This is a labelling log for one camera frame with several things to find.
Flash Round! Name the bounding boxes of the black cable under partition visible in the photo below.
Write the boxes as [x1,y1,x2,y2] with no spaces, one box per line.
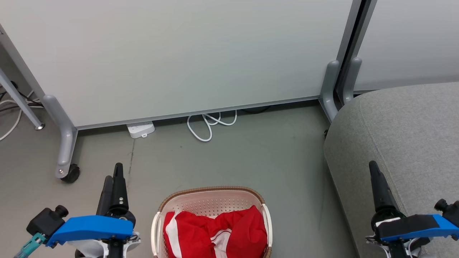
[240,105,274,115]

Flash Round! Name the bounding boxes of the grey fabric sofa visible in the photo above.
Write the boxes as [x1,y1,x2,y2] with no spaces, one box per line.
[323,82,459,258]

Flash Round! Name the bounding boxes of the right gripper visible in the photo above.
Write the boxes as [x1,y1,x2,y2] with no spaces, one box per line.
[365,160,431,258]

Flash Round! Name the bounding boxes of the narrow white partition panel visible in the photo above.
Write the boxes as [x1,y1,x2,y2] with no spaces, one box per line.
[353,0,459,96]

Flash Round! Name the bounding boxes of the white perforated laundry basket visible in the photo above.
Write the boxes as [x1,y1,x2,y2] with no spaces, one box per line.
[150,186,273,258]

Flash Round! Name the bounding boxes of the grey curved partition leg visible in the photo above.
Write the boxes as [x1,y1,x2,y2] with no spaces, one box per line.
[319,60,340,123]
[342,57,363,105]

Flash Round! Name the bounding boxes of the white power strip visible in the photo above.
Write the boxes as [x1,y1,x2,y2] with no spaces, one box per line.
[126,121,156,139]

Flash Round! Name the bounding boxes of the grey partition leg with caster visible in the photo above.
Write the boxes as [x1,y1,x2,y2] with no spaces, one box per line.
[42,95,78,179]

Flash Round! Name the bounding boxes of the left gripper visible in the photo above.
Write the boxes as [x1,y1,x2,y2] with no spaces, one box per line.
[68,163,141,258]

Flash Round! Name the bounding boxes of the thin black floor cable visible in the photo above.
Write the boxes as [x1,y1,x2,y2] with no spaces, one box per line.
[0,82,44,112]

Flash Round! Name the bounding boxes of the thick white floor cable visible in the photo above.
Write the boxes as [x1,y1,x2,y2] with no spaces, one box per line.
[0,91,35,141]

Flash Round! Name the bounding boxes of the teal cable connector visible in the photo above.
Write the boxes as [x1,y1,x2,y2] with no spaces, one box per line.
[14,232,47,258]

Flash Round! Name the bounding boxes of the red and white garment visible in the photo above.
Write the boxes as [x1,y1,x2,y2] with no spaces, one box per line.
[163,205,269,258]

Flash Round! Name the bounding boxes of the looped white power cable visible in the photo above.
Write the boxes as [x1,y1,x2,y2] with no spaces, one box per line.
[186,110,238,143]

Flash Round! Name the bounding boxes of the black caster wheel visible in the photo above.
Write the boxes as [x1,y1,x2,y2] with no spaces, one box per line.
[60,164,80,184]

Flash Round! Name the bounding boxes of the large white partition panel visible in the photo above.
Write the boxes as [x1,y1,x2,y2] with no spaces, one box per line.
[0,0,363,130]

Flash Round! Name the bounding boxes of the grey slanted table leg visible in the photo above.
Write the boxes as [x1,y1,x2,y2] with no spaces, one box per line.
[0,67,46,130]

